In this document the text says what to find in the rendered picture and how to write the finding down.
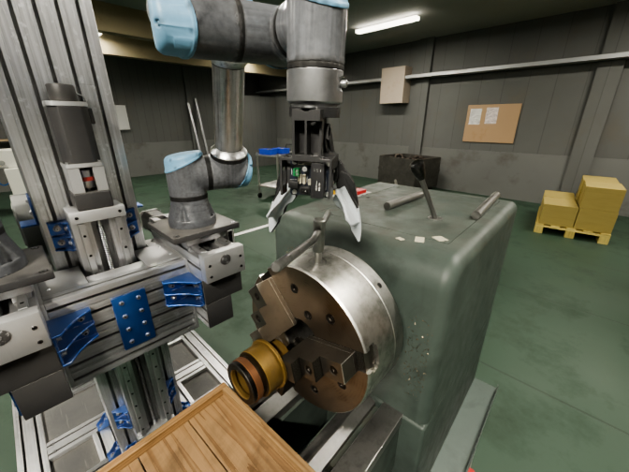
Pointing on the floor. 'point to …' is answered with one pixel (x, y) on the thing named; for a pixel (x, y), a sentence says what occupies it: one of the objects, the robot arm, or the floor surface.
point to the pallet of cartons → (583, 209)
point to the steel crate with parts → (399, 162)
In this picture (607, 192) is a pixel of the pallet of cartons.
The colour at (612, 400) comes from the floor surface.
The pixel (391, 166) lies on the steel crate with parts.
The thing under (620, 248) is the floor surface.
